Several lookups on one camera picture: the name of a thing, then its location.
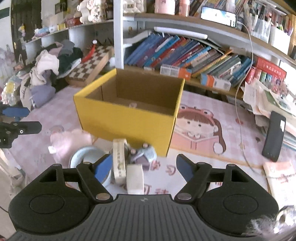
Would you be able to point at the pink plush pig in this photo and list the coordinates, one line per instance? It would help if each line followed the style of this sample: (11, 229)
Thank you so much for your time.
(65, 144)

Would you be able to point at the yellow cardboard box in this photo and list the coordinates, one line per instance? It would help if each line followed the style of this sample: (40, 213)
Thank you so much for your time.
(139, 106)

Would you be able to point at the white wrist watch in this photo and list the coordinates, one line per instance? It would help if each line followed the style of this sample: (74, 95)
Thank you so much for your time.
(119, 155)

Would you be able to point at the orange white medicine box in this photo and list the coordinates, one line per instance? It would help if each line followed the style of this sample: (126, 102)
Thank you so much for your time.
(214, 82)

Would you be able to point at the small toy car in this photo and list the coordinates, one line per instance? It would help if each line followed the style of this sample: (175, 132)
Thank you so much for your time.
(143, 156)

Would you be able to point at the clear packing tape roll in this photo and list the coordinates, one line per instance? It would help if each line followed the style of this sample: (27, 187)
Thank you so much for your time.
(92, 154)

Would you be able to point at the pink notebook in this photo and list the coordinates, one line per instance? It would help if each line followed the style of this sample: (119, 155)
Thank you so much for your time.
(281, 181)

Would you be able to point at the pile of clothes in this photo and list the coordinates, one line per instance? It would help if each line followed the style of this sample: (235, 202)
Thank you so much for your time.
(36, 84)

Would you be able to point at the grey shelf unit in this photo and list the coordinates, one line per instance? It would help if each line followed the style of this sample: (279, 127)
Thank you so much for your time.
(137, 26)

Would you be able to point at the black smartphone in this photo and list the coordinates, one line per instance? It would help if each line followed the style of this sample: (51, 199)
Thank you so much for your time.
(274, 138)

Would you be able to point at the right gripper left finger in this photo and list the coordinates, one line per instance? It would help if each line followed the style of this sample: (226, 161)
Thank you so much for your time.
(91, 177)

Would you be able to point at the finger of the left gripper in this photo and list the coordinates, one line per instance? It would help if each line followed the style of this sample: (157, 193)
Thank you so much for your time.
(17, 128)
(14, 111)

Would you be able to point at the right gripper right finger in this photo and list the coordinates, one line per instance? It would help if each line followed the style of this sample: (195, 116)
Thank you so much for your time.
(196, 175)

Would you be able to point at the row of leaning books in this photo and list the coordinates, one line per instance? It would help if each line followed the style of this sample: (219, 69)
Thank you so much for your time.
(188, 58)

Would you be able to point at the wooden chess board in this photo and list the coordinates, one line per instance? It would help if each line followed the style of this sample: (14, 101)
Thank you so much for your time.
(85, 73)

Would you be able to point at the pink printed table mat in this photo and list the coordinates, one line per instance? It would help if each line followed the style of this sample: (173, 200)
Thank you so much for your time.
(243, 142)

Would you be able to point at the stack of papers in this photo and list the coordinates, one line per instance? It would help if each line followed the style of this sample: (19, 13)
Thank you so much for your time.
(263, 101)

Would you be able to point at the white desk lamp bar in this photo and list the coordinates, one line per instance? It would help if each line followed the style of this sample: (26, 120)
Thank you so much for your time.
(181, 32)

